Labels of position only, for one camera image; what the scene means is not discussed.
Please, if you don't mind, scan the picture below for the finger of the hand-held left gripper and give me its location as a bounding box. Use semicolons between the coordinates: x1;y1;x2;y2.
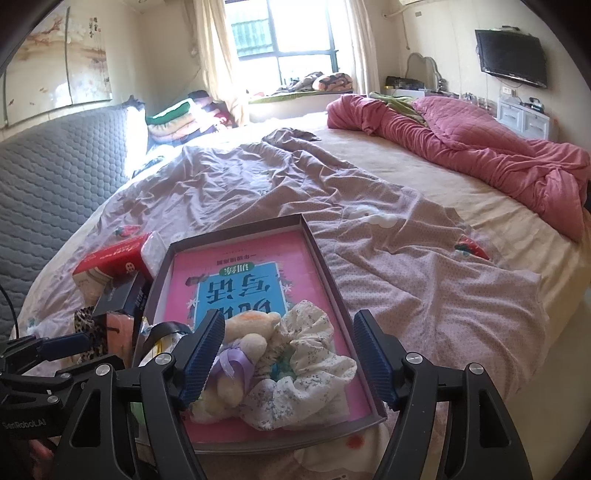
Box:
0;331;92;370

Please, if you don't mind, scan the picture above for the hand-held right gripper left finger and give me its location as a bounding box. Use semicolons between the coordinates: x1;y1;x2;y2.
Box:
52;308;226;480

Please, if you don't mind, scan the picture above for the grey cardboard box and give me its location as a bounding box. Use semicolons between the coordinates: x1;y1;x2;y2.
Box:
134;213;387;455

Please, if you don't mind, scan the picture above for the cream plush toy purple ribbon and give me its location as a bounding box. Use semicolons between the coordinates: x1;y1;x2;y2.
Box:
191;310;282;423

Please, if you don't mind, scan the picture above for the grey quilted headboard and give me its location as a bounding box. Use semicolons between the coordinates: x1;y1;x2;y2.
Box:
0;104;148;342

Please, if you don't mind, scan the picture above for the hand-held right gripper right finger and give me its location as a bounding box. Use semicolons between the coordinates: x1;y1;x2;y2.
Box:
353;309;539;480

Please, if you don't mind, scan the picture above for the curved frame mirror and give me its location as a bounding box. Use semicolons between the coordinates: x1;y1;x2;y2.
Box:
406;52;439;88

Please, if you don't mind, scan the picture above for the stack of folded blankets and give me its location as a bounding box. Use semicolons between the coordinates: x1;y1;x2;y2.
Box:
145;90;232;144

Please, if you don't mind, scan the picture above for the white floral scrunchie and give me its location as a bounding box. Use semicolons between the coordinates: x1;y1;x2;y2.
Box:
242;300;358;431

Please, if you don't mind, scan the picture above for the white dressing table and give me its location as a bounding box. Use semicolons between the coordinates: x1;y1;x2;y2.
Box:
381;74;497;114

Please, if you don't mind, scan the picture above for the bed with beige sheet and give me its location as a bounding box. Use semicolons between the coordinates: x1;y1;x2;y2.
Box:
18;113;591;480

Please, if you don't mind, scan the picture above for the purple strawberry print blanket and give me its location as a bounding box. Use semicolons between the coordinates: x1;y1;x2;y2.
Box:
18;127;541;480

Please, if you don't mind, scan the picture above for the flower wall painting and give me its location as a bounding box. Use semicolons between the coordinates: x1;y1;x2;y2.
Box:
0;0;114;130

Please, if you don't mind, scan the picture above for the green window seat cushion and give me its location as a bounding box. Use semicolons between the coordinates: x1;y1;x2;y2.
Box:
249;90;352;103

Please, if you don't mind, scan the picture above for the pink book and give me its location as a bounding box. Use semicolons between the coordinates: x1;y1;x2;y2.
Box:
157;229;372;446

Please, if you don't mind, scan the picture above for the pink quilt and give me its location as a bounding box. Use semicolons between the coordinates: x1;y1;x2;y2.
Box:
325;95;591;243

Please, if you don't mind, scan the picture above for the leopard print cloth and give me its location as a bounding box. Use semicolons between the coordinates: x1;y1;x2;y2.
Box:
74;305;108;365

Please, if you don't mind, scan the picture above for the white pouch with black strap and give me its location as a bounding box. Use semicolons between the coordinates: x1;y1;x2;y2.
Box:
136;322;195;367

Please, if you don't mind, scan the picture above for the black television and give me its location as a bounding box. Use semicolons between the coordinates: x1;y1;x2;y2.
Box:
475;28;549;89

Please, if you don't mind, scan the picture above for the white drawer cabinet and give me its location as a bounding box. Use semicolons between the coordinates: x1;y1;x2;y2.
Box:
496;99;552;139

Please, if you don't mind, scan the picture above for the patterned blanket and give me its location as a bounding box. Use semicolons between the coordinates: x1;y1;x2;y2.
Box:
277;71;354;93

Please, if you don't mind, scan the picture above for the cream curtain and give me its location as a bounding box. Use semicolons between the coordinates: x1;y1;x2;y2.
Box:
346;0;384;95
191;0;252;127

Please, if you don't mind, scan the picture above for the window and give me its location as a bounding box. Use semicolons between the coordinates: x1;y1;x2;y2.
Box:
224;0;340;90

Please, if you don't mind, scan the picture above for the red tissue pack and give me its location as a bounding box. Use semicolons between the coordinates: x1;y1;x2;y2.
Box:
72;231;168;296

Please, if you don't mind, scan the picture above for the green cloth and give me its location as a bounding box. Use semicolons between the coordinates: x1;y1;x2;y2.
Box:
369;91;426;125

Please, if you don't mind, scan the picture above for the black cable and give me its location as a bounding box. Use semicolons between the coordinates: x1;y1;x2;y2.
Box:
0;284;19;340

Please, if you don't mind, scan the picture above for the black box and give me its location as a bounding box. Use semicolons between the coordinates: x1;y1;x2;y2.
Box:
92;272;153;319

